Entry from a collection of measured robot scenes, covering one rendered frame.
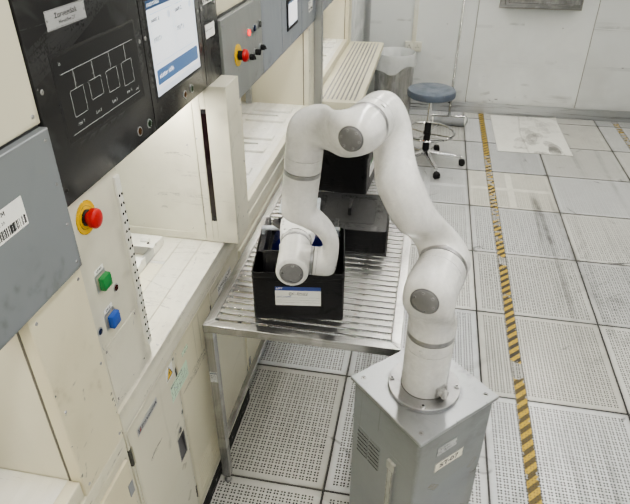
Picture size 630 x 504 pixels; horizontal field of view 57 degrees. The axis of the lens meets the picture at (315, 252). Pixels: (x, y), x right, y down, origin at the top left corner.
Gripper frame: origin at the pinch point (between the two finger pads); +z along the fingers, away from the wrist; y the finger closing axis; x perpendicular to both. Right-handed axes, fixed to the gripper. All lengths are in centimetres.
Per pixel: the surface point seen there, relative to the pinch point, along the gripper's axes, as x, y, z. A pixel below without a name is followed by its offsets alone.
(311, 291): -18.9, 4.0, -13.3
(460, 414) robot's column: -30, 44, -49
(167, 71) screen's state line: 45, -30, -13
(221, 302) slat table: -29.8, -25.3, -5.8
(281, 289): -18.4, -4.9, -13.3
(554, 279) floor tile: -106, 134, 122
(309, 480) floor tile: -106, 3, -15
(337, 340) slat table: -29.8, 12.1, -22.4
